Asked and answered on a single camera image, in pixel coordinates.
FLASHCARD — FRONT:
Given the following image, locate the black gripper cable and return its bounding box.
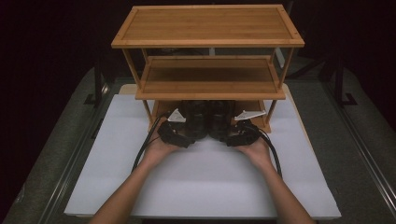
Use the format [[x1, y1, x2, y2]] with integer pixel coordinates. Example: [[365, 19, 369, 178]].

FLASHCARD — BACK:
[[247, 123, 283, 179], [132, 112, 171, 173]]

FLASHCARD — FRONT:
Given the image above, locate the metal frame rail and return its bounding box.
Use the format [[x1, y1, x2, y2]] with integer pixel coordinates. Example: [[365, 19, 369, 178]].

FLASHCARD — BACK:
[[321, 81, 396, 216], [37, 83, 113, 224]]

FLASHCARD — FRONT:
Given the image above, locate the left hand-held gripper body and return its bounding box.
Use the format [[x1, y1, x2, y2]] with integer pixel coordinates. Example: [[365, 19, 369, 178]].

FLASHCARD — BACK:
[[156, 107, 191, 147]]

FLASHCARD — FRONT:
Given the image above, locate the person's right hand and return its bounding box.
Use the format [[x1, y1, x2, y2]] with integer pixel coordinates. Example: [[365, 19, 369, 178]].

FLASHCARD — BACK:
[[233, 136, 276, 172]]

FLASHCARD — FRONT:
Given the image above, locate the wooden three-tier shoe rack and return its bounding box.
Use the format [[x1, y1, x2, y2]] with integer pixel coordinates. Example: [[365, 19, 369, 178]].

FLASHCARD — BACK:
[[110, 4, 305, 134]]

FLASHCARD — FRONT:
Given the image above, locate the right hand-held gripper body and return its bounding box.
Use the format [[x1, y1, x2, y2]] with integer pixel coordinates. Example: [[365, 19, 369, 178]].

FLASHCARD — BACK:
[[226, 109, 267, 147]]

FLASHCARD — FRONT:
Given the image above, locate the person's left hand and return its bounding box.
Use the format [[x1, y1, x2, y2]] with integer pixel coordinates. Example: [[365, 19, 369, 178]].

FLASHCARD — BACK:
[[140, 133, 182, 172]]

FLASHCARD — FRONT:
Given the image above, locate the black metal stand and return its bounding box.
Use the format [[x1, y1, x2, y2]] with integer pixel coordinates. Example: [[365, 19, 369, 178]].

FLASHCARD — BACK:
[[83, 57, 106, 109], [333, 57, 359, 107]]

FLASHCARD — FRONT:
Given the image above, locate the black leather shoe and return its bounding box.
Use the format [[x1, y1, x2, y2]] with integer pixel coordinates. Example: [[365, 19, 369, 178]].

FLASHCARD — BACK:
[[207, 99, 236, 141], [179, 99, 210, 141]]

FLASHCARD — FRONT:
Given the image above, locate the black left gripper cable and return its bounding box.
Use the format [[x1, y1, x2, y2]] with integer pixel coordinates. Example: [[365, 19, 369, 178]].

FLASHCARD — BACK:
[[132, 112, 171, 173]]

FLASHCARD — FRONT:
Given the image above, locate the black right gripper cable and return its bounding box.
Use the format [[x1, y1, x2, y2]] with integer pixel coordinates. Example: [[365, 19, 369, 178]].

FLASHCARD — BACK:
[[247, 123, 283, 179]]

